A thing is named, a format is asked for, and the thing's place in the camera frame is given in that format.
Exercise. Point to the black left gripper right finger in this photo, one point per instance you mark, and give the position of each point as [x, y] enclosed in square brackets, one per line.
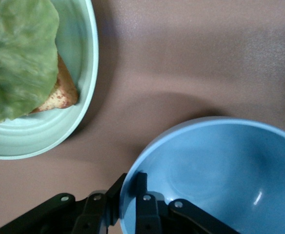
[147, 214]

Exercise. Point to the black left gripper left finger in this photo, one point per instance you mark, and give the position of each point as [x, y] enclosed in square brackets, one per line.
[93, 212]

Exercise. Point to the blue bowl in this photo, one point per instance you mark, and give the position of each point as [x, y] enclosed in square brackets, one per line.
[218, 165]

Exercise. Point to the pale green plate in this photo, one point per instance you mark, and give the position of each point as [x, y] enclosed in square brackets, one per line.
[59, 131]

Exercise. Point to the toasted bread slice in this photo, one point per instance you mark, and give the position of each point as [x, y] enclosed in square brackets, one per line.
[64, 92]

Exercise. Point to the brown table cover sheet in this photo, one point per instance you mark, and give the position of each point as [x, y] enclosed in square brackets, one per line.
[181, 61]

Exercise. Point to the green lettuce leaf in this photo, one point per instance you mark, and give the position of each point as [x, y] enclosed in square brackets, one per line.
[18, 63]

